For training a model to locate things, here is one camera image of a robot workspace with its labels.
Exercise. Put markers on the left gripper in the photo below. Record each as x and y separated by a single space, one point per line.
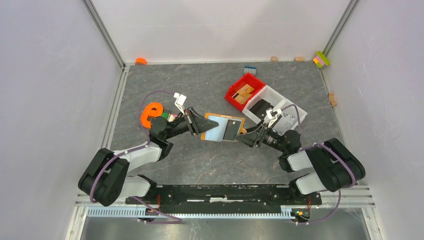
202 124

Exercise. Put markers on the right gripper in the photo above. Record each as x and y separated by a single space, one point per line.
249 138

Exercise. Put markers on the grey credit card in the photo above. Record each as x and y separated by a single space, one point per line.
232 130

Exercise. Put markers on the orange card holder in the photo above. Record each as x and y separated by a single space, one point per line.
216 134

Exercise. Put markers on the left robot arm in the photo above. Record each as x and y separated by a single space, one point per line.
106 178

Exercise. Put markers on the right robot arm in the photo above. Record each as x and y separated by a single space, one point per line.
334 166

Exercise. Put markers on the red playing card box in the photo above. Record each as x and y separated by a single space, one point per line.
172 117

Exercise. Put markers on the cards in white bin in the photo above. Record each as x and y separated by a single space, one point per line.
286 122

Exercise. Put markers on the black wallet in bin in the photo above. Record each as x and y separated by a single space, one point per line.
259 109

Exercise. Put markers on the white bin near red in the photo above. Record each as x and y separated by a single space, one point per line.
267 97

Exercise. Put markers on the white bin far right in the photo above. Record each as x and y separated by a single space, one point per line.
291 108

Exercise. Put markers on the red plastic bin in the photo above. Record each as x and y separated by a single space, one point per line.
250 79

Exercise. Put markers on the blue lego brick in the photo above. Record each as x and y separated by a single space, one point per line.
250 69

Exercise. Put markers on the small wooden block right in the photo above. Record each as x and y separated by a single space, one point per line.
299 59

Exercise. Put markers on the colourful block stack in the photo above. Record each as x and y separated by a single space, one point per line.
321 60

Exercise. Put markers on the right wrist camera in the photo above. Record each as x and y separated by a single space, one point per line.
272 116

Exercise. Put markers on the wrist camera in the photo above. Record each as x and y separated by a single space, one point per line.
179 101
272 116

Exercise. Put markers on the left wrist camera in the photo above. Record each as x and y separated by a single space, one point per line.
179 101

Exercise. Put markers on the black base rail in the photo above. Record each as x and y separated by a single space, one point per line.
226 198

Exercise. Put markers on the wooden block on rail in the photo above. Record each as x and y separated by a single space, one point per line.
332 99

